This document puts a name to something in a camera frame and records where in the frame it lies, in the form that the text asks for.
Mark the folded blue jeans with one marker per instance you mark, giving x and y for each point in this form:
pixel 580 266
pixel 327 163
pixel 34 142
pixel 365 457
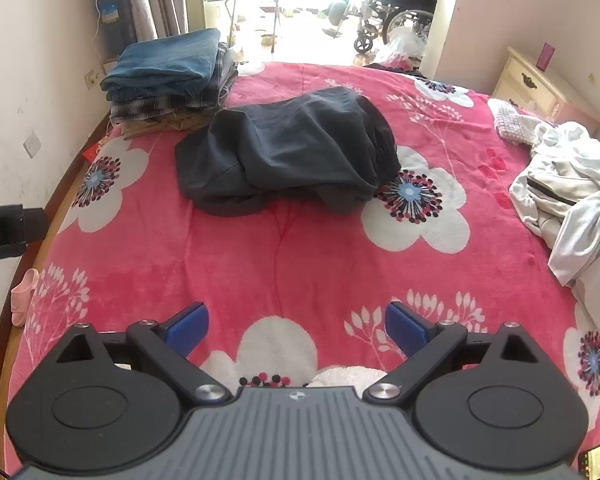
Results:
pixel 165 57

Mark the folded tan garment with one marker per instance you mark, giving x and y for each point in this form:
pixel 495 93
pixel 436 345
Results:
pixel 180 122

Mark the wooden bed frame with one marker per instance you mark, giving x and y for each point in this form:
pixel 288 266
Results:
pixel 64 185

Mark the pink slipper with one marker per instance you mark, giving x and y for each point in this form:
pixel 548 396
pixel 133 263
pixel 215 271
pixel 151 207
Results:
pixel 22 300

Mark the white fluffy cloth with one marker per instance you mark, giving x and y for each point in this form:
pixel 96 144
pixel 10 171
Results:
pixel 345 375

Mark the pink box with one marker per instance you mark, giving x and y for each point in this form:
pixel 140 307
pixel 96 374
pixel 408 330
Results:
pixel 545 57

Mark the cream nightstand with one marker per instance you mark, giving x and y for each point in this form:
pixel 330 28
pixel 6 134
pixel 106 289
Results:
pixel 530 82

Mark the wheelchair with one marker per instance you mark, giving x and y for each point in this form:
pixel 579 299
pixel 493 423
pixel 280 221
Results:
pixel 405 15

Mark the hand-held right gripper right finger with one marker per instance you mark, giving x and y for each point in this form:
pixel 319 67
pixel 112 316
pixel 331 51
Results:
pixel 405 330

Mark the dark grey garment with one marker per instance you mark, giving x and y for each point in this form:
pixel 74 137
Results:
pixel 290 150

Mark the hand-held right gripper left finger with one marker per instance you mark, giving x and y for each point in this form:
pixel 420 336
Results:
pixel 190 327

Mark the red tag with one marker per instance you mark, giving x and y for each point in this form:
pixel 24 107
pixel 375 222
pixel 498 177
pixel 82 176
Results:
pixel 92 152

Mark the stack of folded clothes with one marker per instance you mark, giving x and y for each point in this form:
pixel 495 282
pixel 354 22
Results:
pixel 150 107

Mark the white wall socket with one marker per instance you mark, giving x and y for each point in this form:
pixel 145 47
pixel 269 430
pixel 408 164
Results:
pixel 92 78
pixel 32 145

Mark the white plastic bag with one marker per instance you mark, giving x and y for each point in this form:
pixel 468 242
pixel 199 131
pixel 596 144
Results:
pixel 400 45

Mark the white knitted cloth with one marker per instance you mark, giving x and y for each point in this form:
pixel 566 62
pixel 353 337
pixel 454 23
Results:
pixel 512 122

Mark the pink floral blanket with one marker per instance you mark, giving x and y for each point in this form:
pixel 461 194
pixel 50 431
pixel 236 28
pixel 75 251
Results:
pixel 300 260

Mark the white jacket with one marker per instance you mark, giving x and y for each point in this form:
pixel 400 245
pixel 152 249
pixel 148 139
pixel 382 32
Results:
pixel 580 175

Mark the blue appliance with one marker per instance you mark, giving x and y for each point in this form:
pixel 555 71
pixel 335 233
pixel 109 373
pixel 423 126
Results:
pixel 115 20

